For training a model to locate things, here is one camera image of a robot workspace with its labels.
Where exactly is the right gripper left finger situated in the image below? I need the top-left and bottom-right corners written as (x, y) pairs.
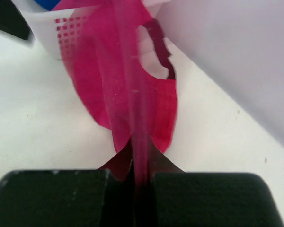
top-left (0, 170), bottom-right (133, 227)

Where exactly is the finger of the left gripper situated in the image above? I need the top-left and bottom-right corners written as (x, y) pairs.
top-left (0, 0), bottom-right (31, 41)

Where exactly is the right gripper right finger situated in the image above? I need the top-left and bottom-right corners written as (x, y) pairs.
top-left (151, 151), bottom-right (284, 227)

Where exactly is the pink baseball cap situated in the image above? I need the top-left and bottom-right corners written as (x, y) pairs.
top-left (54, 0), bottom-right (178, 185)

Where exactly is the white plastic basket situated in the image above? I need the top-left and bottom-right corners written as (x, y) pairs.
top-left (10, 0), bottom-right (171, 81)

